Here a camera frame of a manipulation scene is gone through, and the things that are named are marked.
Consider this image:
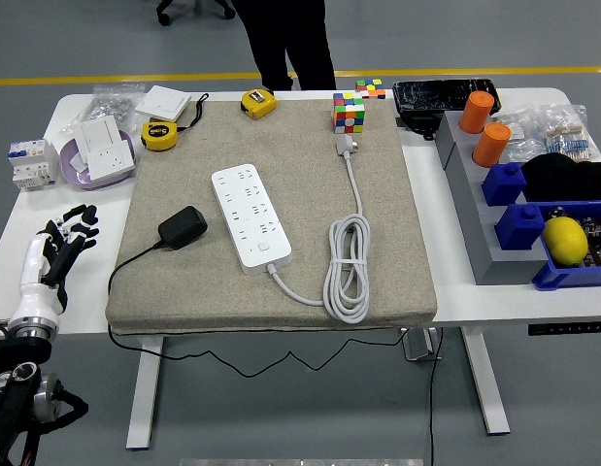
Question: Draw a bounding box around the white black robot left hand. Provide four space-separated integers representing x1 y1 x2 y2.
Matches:
8 203 101 325

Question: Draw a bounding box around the black plug adapter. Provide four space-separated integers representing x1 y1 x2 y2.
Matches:
156 205 209 252

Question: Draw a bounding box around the white power strip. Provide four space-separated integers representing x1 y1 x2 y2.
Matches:
211 163 294 276

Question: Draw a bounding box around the dark circuit board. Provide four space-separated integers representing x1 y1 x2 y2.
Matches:
547 206 601 271

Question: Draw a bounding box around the purple plate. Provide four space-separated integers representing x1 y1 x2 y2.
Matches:
59 129 137 191

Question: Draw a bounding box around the white circuit breaker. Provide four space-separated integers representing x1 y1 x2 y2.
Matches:
7 138 61 193

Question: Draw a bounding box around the white table leg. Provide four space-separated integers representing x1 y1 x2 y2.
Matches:
460 325 512 436
124 334 164 450

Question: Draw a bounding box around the yellow black tape measure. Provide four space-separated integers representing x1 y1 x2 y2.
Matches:
140 92 211 153

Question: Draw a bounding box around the clear bag of screws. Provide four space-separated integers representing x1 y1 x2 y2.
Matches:
61 83 149 137

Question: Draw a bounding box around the grey-brown mat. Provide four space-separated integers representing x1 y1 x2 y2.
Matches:
104 99 438 336

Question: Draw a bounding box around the small yellow tape measure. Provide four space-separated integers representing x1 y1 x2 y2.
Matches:
240 88 278 120

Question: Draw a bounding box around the black office chair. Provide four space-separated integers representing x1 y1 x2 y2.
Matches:
155 0 237 26

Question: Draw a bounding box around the large colourful puzzle cube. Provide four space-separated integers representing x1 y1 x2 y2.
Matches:
332 91 367 136

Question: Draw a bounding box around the person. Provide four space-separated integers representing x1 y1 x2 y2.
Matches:
234 0 338 92

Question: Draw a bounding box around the small colourful puzzle cube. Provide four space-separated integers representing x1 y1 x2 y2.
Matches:
354 79 387 101

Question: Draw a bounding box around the grey stepped block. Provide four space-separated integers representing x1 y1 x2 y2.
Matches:
434 110 549 286

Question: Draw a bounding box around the black plastic tray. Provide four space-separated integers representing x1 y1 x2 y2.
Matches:
391 77 503 117

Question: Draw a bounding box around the orange cylinder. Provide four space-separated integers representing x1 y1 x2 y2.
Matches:
472 121 513 169
458 90 496 135

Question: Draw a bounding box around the blue block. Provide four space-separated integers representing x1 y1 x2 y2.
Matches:
482 162 528 208
493 203 547 252

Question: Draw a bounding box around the clear bag of small parts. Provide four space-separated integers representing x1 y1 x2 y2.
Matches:
494 111 549 165

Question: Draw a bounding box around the blue plastic bin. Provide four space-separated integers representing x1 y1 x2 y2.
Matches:
531 199 601 292

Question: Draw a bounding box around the black table control panel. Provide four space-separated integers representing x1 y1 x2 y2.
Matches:
526 320 601 337

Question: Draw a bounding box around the yellow lemon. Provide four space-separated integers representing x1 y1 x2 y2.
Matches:
542 216 590 267

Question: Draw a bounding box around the black cloth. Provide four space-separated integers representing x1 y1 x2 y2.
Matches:
520 152 601 203

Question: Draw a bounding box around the clear bag of resistors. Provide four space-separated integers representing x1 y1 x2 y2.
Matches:
542 103 601 164

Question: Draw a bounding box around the white wall socket panel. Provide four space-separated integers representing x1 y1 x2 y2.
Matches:
83 140 137 182

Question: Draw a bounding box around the white switch panel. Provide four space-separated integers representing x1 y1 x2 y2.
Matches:
80 115 124 154

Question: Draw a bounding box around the thin black plug cord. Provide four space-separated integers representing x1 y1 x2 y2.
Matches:
105 240 408 379

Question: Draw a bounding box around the white wall switch plate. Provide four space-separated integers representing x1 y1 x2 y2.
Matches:
134 84 193 122

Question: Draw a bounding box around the white power strip cable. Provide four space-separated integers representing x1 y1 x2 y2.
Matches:
265 134 373 325

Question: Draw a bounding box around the metal bracket under table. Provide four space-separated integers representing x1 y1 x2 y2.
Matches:
401 327 443 363

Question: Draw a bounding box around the black table power cable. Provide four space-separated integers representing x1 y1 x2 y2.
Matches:
427 329 445 466

